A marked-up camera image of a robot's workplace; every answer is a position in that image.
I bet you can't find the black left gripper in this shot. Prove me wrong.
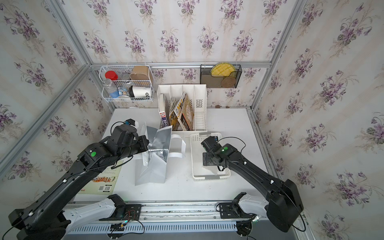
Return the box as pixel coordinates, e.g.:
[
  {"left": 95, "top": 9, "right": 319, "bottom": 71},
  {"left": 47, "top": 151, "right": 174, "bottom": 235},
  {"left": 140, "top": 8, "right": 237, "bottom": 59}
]
[{"left": 116, "top": 136, "right": 153, "bottom": 164}]

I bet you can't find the white insulated delivery bag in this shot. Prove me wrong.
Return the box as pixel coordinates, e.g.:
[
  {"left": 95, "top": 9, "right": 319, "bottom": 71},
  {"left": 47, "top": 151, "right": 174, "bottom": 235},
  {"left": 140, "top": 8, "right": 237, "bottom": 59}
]
[{"left": 135, "top": 123, "right": 186, "bottom": 186}]

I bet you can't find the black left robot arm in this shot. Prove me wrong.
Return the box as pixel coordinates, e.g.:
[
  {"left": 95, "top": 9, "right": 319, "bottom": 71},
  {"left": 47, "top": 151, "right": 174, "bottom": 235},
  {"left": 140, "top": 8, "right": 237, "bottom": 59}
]
[{"left": 9, "top": 124, "right": 149, "bottom": 240}]

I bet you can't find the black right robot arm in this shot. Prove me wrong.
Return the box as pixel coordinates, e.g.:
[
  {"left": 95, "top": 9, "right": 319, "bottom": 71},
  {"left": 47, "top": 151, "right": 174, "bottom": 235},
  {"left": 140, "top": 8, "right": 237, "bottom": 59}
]
[{"left": 201, "top": 136, "right": 304, "bottom": 233}]

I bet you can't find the white perforated plastic tray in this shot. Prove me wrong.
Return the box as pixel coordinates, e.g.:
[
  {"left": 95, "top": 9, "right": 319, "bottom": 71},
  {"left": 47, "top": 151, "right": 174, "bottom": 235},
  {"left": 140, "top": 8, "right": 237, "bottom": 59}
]
[{"left": 190, "top": 132, "right": 231, "bottom": 181}]

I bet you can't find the red white thick book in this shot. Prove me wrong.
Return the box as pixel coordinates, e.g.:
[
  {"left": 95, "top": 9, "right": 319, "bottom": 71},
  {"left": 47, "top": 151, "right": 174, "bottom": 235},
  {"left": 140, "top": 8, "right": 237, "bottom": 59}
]
[{"left": 158, "top": 94, "right": 169, "bottom": 127}]

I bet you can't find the yellow book in organizer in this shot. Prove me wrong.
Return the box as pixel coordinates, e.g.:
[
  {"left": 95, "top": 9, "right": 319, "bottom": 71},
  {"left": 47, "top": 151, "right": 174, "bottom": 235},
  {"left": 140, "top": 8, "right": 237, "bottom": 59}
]
[{"left": 170, "top": 92, "right": 187, "bottom": 131}]

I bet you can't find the colourful history book in organizer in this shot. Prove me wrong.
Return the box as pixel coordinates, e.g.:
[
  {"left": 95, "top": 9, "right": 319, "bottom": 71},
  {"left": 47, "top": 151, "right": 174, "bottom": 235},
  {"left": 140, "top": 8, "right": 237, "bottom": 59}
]
[{"left": 179, "top": 96, "right": 194, "bottom": 131}]

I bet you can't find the green children's history book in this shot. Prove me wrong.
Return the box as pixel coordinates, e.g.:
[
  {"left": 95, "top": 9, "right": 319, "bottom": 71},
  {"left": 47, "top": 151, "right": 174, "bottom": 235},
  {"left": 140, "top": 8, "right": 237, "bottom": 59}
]
[{"left": 79, "top": 167, "right": 121, "bottom": 195}]

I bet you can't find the white black cup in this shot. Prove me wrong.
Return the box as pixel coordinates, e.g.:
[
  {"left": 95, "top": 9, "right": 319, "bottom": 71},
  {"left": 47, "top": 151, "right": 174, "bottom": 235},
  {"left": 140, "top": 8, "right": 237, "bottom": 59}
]
[{"left": 129, "top": 86, "right": 152, "bottom": 98}]

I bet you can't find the white perforated file organizer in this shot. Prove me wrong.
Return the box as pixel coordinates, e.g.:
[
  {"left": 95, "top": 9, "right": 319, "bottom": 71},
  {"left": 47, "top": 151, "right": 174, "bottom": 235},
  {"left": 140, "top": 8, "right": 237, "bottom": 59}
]
[{"left": 157, "top": 84, "right": 207, "bottom": 132}]

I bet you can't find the clear plastic bottle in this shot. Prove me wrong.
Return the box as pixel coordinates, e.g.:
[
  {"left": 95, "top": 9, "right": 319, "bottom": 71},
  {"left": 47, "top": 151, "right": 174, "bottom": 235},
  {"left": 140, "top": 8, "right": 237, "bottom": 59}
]
[{"left": 104, "top": 79, "right": 120, "bottom": 99}]

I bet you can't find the red lidded jar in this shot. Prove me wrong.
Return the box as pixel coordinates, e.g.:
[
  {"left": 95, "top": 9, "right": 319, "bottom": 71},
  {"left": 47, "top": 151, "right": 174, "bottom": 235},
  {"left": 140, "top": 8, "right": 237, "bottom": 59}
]
[{"left": 105, "top": 71, "right": 119, "bottom": 81}]

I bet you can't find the brown woven round coaster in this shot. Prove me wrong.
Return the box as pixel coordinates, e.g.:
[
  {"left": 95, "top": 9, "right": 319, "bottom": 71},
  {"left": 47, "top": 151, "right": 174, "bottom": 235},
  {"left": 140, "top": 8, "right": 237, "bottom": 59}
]
[{"left": 221, "top": 77, "right": 237, "bottom": 88}]

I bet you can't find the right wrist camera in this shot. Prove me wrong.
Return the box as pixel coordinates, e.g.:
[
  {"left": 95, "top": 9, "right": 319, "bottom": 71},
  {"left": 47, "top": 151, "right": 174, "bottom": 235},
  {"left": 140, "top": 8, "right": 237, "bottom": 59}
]
[{"left": 209, "top": 136, "right": 219, "bottom": 142}]

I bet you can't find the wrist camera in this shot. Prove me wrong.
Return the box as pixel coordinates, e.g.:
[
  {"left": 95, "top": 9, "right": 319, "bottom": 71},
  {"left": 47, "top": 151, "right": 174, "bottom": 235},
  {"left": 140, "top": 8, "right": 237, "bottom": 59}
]
[
  {"left": 125, "top": 119, "right": 139, "bottom": 129},
  {"left": 209, "top": 136, "right": 219, "bottom": 142}
]

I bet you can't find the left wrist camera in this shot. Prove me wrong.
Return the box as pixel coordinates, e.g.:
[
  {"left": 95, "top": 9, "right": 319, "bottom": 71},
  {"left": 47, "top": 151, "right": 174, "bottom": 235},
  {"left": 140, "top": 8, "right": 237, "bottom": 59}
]
[{"left": 125, "top": 119, "right": 139, "bottom": 129}]

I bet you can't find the white wire wall basket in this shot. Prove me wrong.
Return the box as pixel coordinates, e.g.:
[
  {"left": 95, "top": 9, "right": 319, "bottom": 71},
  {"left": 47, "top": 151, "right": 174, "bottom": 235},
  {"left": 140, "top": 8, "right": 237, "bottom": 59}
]
[{"left": 99, "top": 65, "right": 155, "bottom": 102}]

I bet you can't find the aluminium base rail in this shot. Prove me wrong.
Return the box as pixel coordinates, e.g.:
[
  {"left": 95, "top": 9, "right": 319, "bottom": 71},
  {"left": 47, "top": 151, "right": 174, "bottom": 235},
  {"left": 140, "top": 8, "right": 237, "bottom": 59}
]
[{"left": 64, "top": 200, "right": 304, "bottom": 235}]

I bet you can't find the black mesh wall basket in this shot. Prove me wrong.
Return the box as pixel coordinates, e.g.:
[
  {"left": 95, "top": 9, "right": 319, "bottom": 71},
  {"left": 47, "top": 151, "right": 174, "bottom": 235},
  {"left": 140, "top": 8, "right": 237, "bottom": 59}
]
[{"left": 200, "top": 65, "right": 243, "bottom": 89}]

